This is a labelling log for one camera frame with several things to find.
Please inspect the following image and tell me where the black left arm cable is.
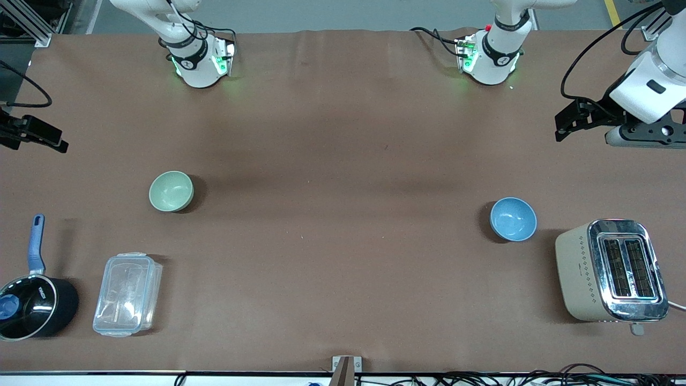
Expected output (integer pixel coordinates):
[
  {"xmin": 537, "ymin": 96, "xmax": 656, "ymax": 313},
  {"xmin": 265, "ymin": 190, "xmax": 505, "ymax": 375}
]
[{"xmin": 561, "ymin": 0, "xmax": 666, "ymax": 100}]

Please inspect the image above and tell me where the beige chrome toaster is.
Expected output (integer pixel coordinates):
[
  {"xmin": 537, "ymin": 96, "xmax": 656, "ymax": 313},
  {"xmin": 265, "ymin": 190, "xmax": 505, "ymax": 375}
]
[{"xmin": 555, "ymin": 218, "xmax": 670, "ymax": 337}]

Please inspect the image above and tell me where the black right base cable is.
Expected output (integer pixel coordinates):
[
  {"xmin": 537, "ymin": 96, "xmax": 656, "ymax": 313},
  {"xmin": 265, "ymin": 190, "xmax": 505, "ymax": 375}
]
[{"xmin": 165, "ymin": 0, "xmax": 237, "ymax": 58}]

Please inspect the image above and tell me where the clear plastic lidded container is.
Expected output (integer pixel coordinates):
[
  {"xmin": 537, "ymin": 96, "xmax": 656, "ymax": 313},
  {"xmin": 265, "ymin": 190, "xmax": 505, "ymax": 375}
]
[{"xmin": 92, "ymin": 252, "xmax": 163, "ymax": 338}]

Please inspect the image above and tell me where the aluminium frame profile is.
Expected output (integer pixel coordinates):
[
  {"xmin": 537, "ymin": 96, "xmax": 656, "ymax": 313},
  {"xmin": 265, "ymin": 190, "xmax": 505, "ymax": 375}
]
[{"xmin": 0, "ymin": 0, "xmax": 74, "ymax": 48}]

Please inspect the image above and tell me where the brown table cover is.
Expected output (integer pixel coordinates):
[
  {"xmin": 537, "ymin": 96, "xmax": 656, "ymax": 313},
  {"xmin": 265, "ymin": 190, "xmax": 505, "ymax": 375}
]
[{"xmin": 0, "ymin": 29, "xmax": 686, "ymax": 374}]

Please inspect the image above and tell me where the black saucepan blue handle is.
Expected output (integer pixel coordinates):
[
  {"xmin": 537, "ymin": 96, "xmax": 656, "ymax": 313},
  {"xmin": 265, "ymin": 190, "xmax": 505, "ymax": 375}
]
[{"xmin": 0, "ymin": 214, "xmax": 80, "ymax": 342}]

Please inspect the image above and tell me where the green bowl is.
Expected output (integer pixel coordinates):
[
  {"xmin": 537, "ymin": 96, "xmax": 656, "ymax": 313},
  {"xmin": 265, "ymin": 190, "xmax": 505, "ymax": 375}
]
[{"xmin": 148, "ymin": 170, "xmax": 195, "ymax": 213}]

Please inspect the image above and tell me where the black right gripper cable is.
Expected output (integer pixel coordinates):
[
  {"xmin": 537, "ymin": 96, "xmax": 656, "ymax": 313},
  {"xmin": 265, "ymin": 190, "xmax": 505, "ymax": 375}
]
[{"xmin": 0, "ymin": 60, "xmax": 53, "ymax": 108}]

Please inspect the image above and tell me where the glass lid blue knob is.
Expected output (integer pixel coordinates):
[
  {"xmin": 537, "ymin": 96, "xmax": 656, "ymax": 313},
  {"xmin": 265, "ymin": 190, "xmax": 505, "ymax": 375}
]
[{"xmin": 0, "ymin": 276, "xmax": 57, "ymax": 340}]

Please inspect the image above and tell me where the black base cable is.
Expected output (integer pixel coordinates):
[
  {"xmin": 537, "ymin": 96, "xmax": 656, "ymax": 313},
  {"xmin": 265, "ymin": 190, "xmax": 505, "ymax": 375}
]
[
  {"xmin": 165, "ymin": 0, "xmax": 237, "ymax": 58},
  {"xmin": 409, "ymin": 27, "xmax": 468, "ymax": 57}
]

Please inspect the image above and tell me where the blue bowl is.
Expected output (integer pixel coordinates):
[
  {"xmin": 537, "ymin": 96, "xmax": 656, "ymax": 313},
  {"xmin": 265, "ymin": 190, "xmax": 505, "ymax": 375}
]
[{"xmin": 489, "ymin": 197, "xmax": 538, "ymax": 242}]

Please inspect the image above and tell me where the black left base cable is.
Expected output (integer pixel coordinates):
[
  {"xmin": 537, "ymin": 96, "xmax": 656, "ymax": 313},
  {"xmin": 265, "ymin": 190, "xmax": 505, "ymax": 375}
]
[{"xmin": 409, "ymin": 27, "xmax": 468, "ymax": 57}]

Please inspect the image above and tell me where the black cable bundle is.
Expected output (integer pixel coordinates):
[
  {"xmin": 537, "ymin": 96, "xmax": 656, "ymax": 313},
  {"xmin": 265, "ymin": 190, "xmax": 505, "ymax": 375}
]
[{"xmin": 429, "ymin": 363, "xmax": 686, "ymax": 386}]

